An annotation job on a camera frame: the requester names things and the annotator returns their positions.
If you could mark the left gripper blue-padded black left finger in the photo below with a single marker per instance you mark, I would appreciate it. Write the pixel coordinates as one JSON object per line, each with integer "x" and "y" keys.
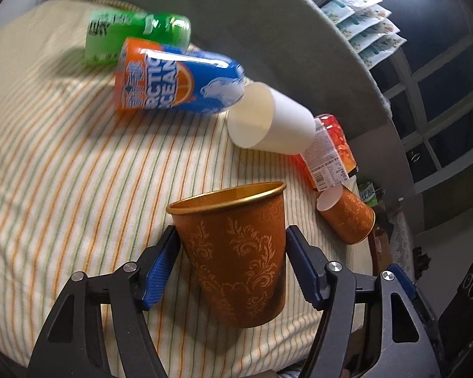
{"x": 72, "y": 342}

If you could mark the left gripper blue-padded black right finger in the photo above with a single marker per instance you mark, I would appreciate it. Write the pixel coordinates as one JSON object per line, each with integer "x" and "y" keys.
{"x": 398, "y": 335}

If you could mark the orange patterned metal cup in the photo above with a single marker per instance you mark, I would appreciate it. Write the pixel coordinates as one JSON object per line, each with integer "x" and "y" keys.
{"x": 235, "y": 241}

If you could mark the small orange patterned cup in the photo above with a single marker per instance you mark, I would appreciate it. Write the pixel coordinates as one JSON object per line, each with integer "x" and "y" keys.
{"x": 350, "y": 218}

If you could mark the white paper cup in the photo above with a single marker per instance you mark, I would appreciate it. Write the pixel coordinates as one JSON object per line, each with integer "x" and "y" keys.
{"x": 267, "y": 120}

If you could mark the orange blue Arctic Ocean cup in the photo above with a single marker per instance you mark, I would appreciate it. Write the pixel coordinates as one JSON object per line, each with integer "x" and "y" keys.
{"x": 154, "y": 76}

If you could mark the green drink cup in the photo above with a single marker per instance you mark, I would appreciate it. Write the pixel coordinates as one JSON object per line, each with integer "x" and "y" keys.
{"x": 108, "y": 29}

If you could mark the green small packet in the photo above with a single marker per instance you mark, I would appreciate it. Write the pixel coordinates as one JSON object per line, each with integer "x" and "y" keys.
{"x": 368, "y": 194}

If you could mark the red orange snack packet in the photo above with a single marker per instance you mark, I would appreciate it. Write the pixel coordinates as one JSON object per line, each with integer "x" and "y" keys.
{"x": 329, "y": 160}

